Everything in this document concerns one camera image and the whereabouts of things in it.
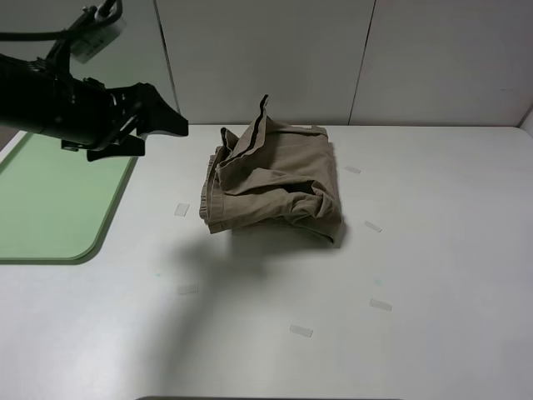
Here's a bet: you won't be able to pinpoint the khaki shorts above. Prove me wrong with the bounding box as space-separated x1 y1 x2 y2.
199 96 346 244

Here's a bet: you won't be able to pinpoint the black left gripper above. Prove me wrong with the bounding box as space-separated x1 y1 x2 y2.
53 77 189 162

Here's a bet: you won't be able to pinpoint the clear tape strip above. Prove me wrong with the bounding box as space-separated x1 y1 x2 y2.
364 221 382 233
174 203 190 218
370 298 392 312
290 325 313 338
345 166 361 174
177 284 198 295

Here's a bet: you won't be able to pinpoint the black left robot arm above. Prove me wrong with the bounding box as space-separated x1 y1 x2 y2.
1 56 188 162

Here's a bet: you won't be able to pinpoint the green plastic tray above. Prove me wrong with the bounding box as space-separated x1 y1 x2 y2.
1 133 135 263

